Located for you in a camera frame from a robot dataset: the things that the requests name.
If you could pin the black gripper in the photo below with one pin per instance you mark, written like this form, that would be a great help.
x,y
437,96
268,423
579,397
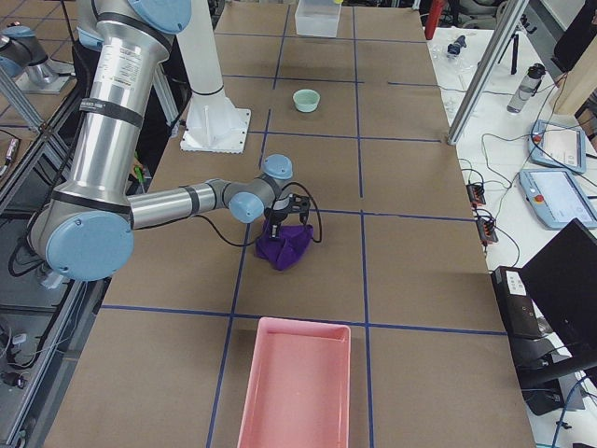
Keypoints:
x,y
274,218

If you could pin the purple cloth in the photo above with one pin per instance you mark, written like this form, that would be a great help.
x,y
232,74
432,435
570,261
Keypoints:
x,y
285,250

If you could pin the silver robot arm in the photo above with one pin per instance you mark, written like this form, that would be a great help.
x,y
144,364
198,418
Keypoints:
x,y
25,61
86,231

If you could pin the black computer box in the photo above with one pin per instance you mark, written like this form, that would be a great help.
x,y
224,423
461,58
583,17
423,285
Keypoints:
x,y
516,307

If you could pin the mint green bowl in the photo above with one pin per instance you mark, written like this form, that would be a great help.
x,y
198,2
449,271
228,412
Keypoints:
x,y
306,100

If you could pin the pink plastic bin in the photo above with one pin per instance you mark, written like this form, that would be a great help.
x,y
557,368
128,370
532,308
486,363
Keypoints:
x,y
298,392

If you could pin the clear plastic bin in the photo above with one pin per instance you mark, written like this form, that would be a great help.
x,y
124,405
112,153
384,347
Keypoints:
x,y
317,18

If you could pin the folded blue umbrella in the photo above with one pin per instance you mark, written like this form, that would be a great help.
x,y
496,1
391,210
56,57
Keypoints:
x,y
455,47

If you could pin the red cylinder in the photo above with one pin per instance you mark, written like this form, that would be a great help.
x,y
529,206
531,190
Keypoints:
x,y
433,17

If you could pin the lower teach pendant tablet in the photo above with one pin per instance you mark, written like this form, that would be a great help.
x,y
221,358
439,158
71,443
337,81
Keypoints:
x,y
556,198

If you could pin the teach pendant tablet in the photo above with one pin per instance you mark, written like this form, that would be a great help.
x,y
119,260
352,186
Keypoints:
x,y
554,145
556,198

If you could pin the black monitor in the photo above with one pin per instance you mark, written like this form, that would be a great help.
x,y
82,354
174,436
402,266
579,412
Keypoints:
x,y
561,280

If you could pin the upper teach pendant tablet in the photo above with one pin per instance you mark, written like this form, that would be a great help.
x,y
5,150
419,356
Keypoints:
x,y
554,145

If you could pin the clear water bottle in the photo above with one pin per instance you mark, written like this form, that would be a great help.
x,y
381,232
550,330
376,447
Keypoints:
x,y
527,88

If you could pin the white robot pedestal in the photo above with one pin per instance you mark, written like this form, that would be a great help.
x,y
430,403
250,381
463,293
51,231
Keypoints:
x,y
213,123

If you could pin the aluminium frame post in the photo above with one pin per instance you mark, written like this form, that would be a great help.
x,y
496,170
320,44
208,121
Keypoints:
x,y
504,29

